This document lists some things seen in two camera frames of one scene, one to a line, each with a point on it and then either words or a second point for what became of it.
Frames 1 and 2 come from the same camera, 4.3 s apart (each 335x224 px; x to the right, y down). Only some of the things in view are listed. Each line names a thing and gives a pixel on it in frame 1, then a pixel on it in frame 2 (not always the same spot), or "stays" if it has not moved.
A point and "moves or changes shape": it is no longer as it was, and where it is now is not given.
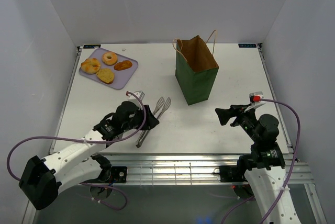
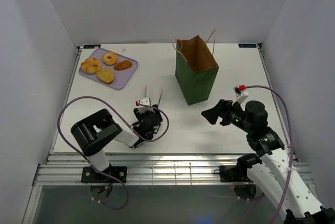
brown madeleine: [122, 65] stays
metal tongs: [144, 132] moves or changes shape
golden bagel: [90, 66] stays
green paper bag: [196, 67] stays
